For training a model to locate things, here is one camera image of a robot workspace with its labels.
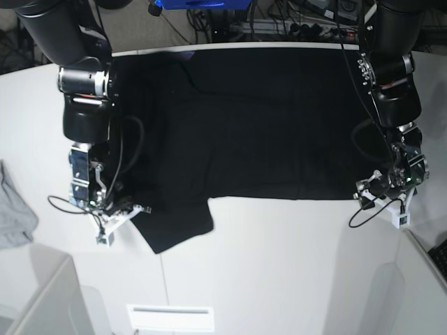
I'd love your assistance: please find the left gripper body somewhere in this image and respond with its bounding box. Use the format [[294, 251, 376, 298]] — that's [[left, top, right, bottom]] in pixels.
[[353, 169, 416, 218]]

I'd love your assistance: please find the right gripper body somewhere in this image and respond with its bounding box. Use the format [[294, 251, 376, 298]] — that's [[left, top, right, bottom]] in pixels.
[[85, 196, 138, 238]]

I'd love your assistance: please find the black T-shirt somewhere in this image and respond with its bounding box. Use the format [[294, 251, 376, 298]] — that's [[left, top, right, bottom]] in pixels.
[[116, 48, 386, 253]]

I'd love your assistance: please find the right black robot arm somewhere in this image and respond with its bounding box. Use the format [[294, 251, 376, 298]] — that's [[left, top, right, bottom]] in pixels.
[[1, 1, 151, 246]]

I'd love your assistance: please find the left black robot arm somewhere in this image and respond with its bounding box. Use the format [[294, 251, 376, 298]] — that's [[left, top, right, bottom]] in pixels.
[[355, 1, 430, 228]]

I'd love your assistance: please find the black keyboard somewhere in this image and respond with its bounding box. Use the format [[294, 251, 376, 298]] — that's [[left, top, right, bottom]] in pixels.
[[428, 240, 447, 280]]

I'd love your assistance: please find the grey cloth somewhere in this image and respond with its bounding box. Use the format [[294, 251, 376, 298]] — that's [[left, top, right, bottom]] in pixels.
[[1, 160, 38, 249]]

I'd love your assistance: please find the white bin left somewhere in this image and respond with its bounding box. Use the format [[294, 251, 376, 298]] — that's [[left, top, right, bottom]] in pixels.
[[1, 244, 95, 334]]

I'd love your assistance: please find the white bin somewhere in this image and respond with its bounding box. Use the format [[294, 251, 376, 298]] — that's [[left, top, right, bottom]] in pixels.
[[1, 244, 95, 334], [359, 230, 446, 334]]

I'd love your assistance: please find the white bin right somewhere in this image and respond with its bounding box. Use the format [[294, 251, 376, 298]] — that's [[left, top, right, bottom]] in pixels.
[[359, 230, 446, 334]]

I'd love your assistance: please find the white power strip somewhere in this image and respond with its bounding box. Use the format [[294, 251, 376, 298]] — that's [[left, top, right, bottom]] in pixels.
[[230, 19, 358, 43]]

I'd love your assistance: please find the blue box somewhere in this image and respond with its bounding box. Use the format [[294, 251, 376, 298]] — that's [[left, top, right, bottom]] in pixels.
[[154, 0, 251, 10]]

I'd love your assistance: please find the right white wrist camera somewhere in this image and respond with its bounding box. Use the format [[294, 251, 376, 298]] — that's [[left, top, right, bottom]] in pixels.
[[96, 232, 115, 248]]

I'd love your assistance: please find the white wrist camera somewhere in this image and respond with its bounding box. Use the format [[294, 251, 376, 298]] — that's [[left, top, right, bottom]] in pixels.
[[96, 232, 115, 248], [392, 212, 411, 229]]

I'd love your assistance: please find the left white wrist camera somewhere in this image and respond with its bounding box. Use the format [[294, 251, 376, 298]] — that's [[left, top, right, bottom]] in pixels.
[[392, 212, 411, 229]]

